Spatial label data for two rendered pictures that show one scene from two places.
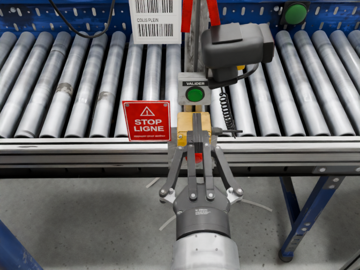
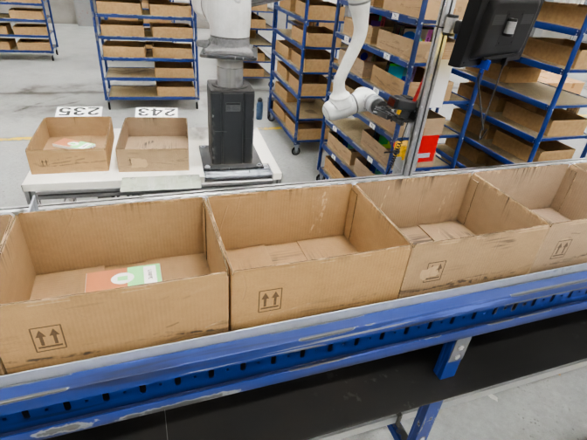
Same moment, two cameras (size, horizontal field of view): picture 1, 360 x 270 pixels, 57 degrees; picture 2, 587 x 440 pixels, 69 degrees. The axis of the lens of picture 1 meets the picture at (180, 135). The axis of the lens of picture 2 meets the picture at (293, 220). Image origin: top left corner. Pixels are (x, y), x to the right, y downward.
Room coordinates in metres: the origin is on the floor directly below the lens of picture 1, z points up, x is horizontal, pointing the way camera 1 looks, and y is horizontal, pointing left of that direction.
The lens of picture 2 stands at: (2.02, -1.14, 1.55)
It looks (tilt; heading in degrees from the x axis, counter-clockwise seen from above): 32 degrees down; 159
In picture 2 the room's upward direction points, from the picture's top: 5 degrees clockwise
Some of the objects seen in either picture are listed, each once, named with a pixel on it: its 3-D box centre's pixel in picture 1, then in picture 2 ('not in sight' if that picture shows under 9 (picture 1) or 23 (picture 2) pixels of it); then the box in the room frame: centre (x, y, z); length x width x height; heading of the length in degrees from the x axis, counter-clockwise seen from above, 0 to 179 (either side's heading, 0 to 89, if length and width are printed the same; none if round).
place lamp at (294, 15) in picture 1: (295, 15); not in sight; (1.05, -0.39, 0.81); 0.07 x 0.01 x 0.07; 91
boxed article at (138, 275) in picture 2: not in sight; (124, 280); (1.21, -1.22, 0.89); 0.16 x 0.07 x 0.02; 91
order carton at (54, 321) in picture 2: not in sight; (120, 274); (1.27, -1.21, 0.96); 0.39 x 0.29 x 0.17; 90
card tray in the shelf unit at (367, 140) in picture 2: not in sight; (396, 147); (-0.11, 0.34, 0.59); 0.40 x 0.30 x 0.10; 178
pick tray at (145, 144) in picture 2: not in sight; (155, 142); (0.16, -1.10, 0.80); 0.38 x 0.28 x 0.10; 174
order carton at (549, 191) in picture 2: not in sight; (549, 215); (1.27, -0.04, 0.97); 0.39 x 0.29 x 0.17; 91
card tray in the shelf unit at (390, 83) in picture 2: not in sight; (410, 81); (-0.12, 0.33, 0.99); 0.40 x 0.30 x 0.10; 177
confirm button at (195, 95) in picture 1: (195, 93); not in sight; (0.49, -0.03, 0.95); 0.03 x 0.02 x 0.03; 91
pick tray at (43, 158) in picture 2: not in sight; (74, 142); (0.12, -1.43, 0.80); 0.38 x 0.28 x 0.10; 178
